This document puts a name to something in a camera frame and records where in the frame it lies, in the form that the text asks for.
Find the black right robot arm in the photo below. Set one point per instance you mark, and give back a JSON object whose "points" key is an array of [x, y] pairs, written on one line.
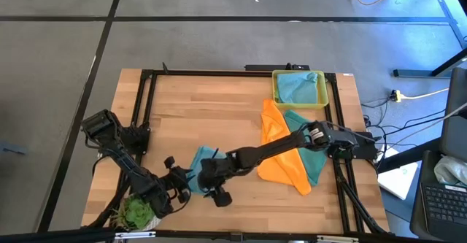
{"points": [[277, 148]]}

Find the yellow plastic bin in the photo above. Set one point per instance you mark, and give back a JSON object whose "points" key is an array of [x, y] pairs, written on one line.
{"points": [[322, 89]]}

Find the black crossbar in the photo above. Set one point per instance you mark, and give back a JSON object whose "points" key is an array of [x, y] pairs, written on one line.
{"points": [[54, 235]]}

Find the dark gray panel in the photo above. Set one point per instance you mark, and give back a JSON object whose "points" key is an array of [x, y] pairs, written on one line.
{"points": [[456, 119]]}

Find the black desk leg frame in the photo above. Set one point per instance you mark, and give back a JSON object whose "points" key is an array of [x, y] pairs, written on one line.
{"points": [[412, 73]]}

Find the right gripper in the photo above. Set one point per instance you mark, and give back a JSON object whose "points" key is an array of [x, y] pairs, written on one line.
{"points": [[215, 173]]}

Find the pale blue microfiber towel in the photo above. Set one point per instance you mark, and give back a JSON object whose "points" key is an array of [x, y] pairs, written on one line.
{"points": [[198, 155]]}

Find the yellow power plug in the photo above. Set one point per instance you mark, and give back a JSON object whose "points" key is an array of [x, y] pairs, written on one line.
{"points": [[397, 96]]}

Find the orange microfiber towel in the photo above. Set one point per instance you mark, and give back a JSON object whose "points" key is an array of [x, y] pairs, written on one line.
{"points": [[284, 173]]}

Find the crumpled plastic bag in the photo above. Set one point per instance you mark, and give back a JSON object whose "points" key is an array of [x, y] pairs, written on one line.
{"points": [[450, 170]]}

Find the black laptop keyboard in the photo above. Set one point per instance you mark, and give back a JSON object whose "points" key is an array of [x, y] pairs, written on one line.
{"points": [[445, 206]]}

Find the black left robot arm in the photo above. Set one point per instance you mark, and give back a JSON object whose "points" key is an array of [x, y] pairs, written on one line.
{"points": [[109, 141]]}

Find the teal microfiber towel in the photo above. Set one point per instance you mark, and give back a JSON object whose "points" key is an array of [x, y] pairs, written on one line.
{"points": [[317, 166]]}

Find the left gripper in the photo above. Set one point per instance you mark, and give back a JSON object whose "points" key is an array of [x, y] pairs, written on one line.
{"points": [[175, 181]]}

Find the black aluminium table frame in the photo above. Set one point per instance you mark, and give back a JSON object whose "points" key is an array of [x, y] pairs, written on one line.
{"points": [[241, 73]]}

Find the potted succulent plant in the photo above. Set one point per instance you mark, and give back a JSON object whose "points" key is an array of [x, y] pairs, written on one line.
{"points": [[138, 212]]}

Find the white book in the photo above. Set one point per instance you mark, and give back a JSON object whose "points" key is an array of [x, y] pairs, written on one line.
{"points": [[397, 181]]}

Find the black power strip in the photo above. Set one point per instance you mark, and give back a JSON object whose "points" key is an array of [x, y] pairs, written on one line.
{"points": [[277, 67]]}

